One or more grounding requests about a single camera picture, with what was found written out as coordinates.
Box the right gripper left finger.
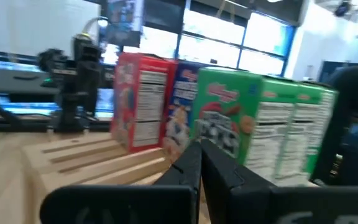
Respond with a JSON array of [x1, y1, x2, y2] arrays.
[[39, 141, 203, 224]]

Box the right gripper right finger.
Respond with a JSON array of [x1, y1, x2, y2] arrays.
[[200, 139, 358, 224]]

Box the red Froot Loops cereal box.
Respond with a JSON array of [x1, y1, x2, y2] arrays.
[[110, 52, 178, 154]]

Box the green Apple Jacks cereal box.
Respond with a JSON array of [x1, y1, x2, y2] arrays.
[[190, 67, 295, 184], [318, 88, 339, 175], [290, 81, 322, 184]]

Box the blue Frosted Flakes cereal box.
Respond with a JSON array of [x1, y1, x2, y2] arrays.
[[162, 61, 205, 162]]

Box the wooden slatted shelf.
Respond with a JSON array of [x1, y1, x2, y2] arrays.
[[22, 132, 321, 224]]

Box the black hanging banner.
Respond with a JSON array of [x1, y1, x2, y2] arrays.
[[106, 0, 144, 47]]

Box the grey drawer cabinet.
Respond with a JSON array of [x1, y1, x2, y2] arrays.
[[0, 67, 60, 94]]

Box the white whiteboard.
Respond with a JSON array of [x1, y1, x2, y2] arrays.
[[0, 0, 101, 58]]

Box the person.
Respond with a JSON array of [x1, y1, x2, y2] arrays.
[[311, 65, 358, 187]]

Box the blue partition panel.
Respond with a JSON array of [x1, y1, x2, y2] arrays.
[[318, 60, 347, 83]]

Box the black wall-mounted device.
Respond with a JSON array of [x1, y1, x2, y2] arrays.
[[333, 0, 354, 18]]

